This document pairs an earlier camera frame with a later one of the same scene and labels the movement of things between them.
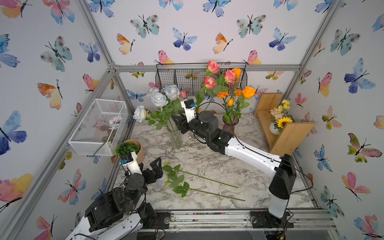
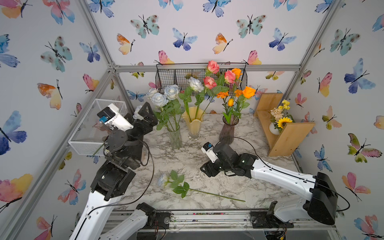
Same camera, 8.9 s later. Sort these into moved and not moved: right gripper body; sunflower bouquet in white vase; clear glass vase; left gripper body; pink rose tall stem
Moved: left gripper body; right gripper body
Not moved: clear glass vase; pink rose tall stem; sunflower bouquet in white vase
